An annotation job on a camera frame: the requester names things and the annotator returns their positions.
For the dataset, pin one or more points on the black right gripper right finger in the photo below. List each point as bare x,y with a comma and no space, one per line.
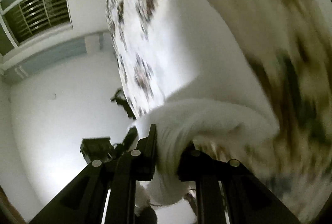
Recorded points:
227,192

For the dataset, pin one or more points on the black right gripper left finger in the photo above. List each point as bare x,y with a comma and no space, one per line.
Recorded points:
104,192

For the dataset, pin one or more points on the white floral fleece blanket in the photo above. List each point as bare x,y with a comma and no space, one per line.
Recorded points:
243,79

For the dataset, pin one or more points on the barred window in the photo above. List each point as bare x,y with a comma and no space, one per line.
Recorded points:
24,19

